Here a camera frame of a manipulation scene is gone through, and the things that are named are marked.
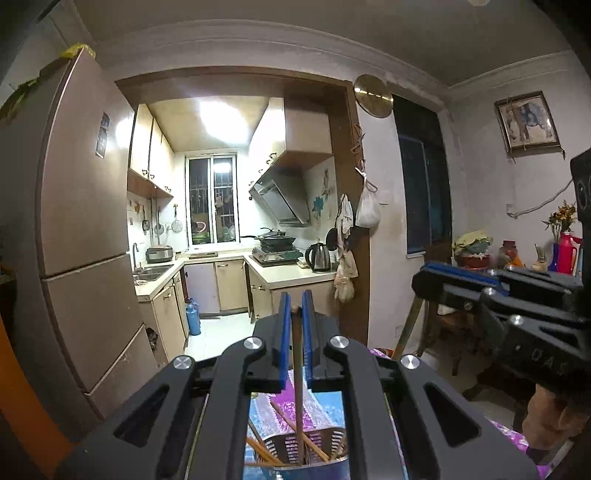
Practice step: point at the dark wooden chair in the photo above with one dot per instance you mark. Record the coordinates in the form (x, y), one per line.
(440, 322)

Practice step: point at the framed elephant picture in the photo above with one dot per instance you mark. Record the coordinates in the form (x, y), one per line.
(527, 124)

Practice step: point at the red thermos flask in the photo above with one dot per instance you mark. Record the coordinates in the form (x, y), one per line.
(567, 253)

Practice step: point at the steel electric kettle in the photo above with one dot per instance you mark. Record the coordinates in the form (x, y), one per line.
(317, 257)

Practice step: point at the grey range hood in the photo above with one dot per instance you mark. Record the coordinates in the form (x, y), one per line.
(284, 194)

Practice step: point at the beige hanging bags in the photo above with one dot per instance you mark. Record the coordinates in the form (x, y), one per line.
(347, 270)

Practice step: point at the kitchen window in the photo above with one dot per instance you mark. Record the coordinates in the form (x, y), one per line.
(211, 199)

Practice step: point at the orange wooden cabinet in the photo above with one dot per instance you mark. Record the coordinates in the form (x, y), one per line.
(40, 437)

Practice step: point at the potted plant in red pot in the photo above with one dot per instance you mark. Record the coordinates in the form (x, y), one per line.
(472, 250)

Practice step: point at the blue water bottle on floor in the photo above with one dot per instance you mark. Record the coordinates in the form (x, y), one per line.
(193, 319)

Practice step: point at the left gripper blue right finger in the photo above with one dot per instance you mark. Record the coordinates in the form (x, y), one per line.
(323, 374)

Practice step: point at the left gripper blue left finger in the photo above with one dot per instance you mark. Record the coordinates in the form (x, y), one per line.
(268, 372)

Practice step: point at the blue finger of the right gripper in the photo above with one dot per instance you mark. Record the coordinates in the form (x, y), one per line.
(471, 278)
(451, 291)

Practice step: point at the dark curtained window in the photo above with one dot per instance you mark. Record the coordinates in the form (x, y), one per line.
(425, 175)

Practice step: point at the grey three-door refrigerator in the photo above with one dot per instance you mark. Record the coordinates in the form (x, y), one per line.
(78, 332)

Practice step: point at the floral striped tablecloth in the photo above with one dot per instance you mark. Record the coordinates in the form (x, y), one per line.
(391, 420)

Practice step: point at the right hand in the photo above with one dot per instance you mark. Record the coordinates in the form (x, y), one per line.
(550, 421)

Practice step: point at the white hanging plastic bag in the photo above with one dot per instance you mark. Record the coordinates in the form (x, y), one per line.
(368, 212)

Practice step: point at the wooden chopstick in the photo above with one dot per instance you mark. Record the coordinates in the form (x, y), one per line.
(299, 432)
(298, 364)
(256, 442)

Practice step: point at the black wok on stove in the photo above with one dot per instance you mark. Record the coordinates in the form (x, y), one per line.
(273, 240)

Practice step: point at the round brass wall clock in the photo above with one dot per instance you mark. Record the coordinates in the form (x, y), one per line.
(373, 95)

